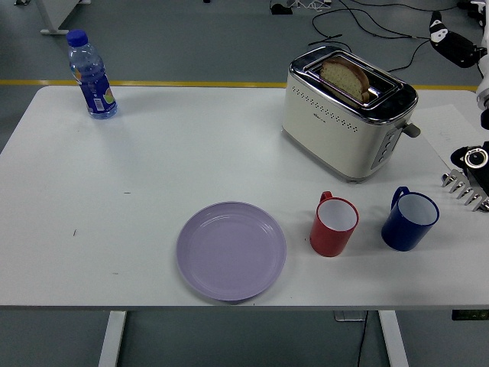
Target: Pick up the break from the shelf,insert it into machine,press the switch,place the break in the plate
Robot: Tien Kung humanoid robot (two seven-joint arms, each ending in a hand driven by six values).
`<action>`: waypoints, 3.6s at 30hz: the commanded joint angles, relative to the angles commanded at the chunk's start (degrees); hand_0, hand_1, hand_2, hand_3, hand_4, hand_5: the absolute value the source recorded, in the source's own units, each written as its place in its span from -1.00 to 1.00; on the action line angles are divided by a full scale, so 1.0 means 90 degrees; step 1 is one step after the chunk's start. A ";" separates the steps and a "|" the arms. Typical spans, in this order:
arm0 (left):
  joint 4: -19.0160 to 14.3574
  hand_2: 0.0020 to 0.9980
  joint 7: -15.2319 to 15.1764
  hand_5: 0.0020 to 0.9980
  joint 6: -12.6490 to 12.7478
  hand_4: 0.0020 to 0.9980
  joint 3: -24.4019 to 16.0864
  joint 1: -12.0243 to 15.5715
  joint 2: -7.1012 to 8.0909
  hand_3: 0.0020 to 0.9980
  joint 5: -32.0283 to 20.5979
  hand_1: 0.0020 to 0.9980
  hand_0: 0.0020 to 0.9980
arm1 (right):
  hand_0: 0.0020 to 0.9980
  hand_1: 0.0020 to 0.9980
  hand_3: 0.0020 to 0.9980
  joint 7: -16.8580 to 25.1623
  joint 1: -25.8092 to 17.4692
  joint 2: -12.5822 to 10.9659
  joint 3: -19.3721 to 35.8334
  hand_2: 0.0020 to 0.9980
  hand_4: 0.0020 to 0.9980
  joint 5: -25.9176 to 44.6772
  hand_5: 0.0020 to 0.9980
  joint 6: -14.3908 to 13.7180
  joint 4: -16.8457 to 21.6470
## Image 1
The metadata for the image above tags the white paper sheet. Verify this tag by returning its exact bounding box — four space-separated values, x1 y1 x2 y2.
410 102 486 169

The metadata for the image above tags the purple plate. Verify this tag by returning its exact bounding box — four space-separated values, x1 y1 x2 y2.
176 201 288 302

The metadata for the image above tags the long black floor cable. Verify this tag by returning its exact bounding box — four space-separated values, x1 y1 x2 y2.
338 0 432 73

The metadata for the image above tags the white desk frame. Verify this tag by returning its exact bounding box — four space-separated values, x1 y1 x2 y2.
14 0 92 36

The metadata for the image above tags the grey bracket under table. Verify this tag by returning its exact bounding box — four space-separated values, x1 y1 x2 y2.
334 310 368 323

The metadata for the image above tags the short black floor cable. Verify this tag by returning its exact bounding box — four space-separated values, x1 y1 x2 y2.
308 13 351 53

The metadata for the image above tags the clear bottle with blue label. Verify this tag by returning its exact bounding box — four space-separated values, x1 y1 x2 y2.
65 29 118 121

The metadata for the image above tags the white cable bundle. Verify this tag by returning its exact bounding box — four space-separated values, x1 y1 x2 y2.
287 0 332 11

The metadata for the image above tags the blue mug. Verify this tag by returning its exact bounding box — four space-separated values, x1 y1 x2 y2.
381 186 441 252

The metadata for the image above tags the black cable under table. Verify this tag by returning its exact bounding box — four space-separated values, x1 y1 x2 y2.
355 311 370 367

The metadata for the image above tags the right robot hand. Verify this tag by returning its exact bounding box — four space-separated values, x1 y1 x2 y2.
428 10 489 95

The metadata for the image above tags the black control box under table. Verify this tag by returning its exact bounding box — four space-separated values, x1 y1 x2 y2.
452 309 489 322

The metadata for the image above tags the slice of bread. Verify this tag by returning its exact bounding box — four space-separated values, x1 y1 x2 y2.
319 57 371 103

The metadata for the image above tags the white table leg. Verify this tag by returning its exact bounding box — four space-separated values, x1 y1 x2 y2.
98 310 128 367
377 310 410 367

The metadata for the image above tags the red mug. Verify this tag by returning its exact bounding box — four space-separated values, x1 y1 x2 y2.
309 190 361 258

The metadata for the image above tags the cream and chrome toaster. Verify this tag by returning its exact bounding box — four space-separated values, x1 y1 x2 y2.
281 45 423 186

